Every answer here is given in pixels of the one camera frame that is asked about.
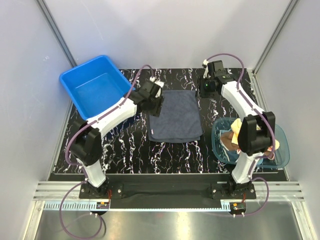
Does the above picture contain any left small connector board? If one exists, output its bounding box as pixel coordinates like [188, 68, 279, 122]
[96, 201, 110, 210]

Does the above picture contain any small connector board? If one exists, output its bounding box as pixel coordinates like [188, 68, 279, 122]
[231, 202, 246, 211]
[96, 201, 110, 210]

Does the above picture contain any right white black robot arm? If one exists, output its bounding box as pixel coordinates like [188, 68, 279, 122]
[198, 59, 276, 199]

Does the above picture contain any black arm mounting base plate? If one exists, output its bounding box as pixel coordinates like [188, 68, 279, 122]
[79, 173, 257, 200]

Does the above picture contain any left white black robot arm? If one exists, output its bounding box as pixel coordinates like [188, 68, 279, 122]
[65, 77, 165, 198]

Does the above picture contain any blue plastic bin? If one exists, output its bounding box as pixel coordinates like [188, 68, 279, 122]
[59, 55, 132, 120]

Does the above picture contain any purple cable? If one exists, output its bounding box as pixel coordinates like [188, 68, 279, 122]
[204, 52, 277, 216]
[57, 64, 156, 238]

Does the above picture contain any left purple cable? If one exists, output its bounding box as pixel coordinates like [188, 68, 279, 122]
[57, 64, 156, 238]

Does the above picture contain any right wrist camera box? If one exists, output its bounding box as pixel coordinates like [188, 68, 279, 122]
[202, 59, 211, 79]

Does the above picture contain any right aluminium frame post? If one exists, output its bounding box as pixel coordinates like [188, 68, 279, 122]
[252, 0, 299, 75]

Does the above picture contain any aluminium frame post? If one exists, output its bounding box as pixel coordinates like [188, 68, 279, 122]
[252, 0, 299, 75]
[35, 0, 77, 67]

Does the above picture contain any yellow towel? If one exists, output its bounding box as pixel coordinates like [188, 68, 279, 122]
[230, 118, 280, 151]

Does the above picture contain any translucent teal plastic basket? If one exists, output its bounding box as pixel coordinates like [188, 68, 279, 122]
[211, 117, 290, 169]

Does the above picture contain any right small connector board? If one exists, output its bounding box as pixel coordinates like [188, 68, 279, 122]
[231, 202, 246, 211]

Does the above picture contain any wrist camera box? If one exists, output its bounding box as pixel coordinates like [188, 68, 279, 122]
[149, 77, 165, 99]
[202, 59, 211, 79]

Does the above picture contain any dark grey-blue towel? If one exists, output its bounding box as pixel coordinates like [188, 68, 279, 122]
[146, 90, 203, 144]

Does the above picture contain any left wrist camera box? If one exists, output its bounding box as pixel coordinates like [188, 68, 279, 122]
[149, 77, 165, 99]

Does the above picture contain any aluminium front rail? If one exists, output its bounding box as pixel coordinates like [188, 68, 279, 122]
[33, 181, 304, 212]

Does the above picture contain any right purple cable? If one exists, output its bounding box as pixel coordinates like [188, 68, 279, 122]
[204, 52, 277, 216]

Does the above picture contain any left aluminium frame post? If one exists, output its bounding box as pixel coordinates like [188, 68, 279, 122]
[35, 0, 77, 67]

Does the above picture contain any brown towel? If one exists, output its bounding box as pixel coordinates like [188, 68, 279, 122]
[219, 131, 275, 160]

